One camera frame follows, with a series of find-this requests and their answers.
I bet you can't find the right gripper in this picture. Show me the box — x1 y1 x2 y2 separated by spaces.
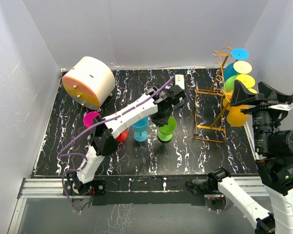
230 78 287 152

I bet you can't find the light blue wine glass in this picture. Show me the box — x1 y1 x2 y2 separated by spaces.
132 117 148 142

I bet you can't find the red wine glass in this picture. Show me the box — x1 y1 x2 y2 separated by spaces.
116 130 128 142

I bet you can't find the magenta wine glass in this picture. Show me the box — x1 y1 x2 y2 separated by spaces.
83 111 101 129

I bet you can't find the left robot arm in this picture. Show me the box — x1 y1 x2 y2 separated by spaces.
58 85 186 195

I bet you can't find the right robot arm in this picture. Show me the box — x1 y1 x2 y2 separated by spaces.
207 80 293 234

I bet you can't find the upper yellow wine glass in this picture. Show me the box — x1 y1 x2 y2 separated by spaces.
223 74 257 107

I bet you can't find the yellow wine glass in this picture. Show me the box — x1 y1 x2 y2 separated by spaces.
223 74 257 107
223 88 258 127

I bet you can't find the pale green wine glass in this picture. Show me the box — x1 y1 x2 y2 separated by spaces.
224 60 253 92

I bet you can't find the lower yellow wine glass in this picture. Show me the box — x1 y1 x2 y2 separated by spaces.
223 88 258 127

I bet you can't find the dark blue wine glass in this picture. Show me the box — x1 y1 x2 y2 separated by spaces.
224 48 249 81

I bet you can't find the small white box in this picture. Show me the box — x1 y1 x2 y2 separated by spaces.
175 74 185 90

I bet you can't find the black front base bar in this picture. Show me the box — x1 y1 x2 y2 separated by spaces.
92 175 207 206

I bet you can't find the white cylindrical drum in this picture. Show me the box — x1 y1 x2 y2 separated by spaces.
62 56 116 110

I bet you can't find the gold wire glass rack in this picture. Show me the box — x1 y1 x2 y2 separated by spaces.
193 47 233 143

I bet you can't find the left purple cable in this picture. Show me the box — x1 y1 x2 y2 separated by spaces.
57 75 175 213

